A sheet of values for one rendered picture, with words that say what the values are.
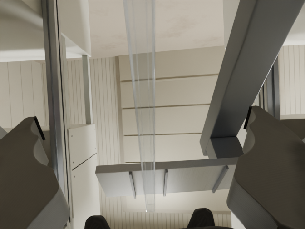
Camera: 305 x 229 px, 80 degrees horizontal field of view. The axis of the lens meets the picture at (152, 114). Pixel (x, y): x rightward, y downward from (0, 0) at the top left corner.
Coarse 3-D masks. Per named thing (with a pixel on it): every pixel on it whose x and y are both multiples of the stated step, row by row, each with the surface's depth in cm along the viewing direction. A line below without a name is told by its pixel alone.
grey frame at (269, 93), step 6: (276, 60) 58; (276, 66) 58; (270, 72) 58; (276, 72) 58; (270, 78) 58; (276, 78) 58; (264, 84) 60; (270, 84) 58; (276, 84) 58; (264, 90) 60; (270, 90) 58; (276, 90) 58; (264, 96) 60; (270, 96) 58; (276, 96) 58; (264, 102) 60; (270, 102) 58; (276, 102) 58; (264, 108) 61; (270, 108) 58; (276, 108) 58; (276, 114) 58
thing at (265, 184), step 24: (264, 120) 10; (264, 144) 8; (288, 144) 8; (240, 168) 7; (264, 168) 7; (288, 168) 7; (240, 192) 6; (264, 192) 6; (288, 192) 6; (240, 216) 7; (264, 216) 6; (288, 216) 5
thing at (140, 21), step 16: (128, 0) 8; (144, 0) 8; (128, 16) 8; (144, 16) 8; (128, 32) 9; (144, 32) 9; (128, 48) 9; (144, 48) 9; (144, 64) 10; (144, 80) 11; (144, 96) 12; (144, 112) 13; (144, 128) 14; (144, 144) 15; (144, 160) 17; (144, 176) 19; (144, 192) 22
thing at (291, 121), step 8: (256, 104) 74; (280, 120) 71; (288, 120) 71; (296, 120) 71; (304, 120) 71; (296, 128) 71; (304, 128) 71; (240, 136) 88; (304, 136) 71; (232, 216) 102; (232, 224) 103; (240, 224) 93
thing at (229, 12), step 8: (224, 0) 99; (232, 0) 89; (224, 8) 100; (232, 8) 89; (304, 8) 62; (224, 16) 100; (232, 16) 90; (304, 16) 68; (224, 24) 101; (232, 24) 90; (296, 24) 75; (304, 24) 75; (224, 32) 101; (296, 32) 83; (304, 32) 84; (224, 40) 102; (288, 40) 94; (296, 40) 94; (304, 40) 95
